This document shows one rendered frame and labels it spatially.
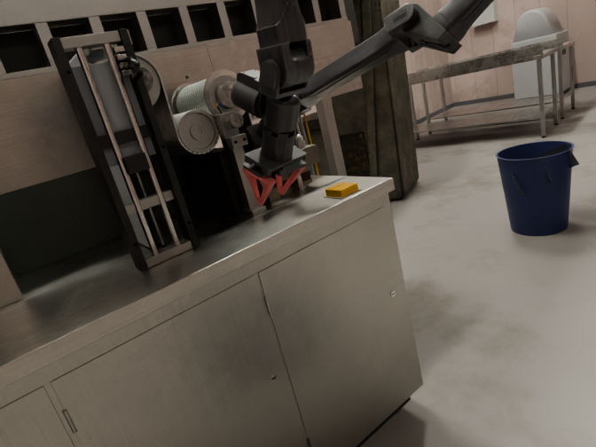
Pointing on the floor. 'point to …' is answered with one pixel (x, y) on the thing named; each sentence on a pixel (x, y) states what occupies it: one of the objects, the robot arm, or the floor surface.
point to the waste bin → (537, 185)
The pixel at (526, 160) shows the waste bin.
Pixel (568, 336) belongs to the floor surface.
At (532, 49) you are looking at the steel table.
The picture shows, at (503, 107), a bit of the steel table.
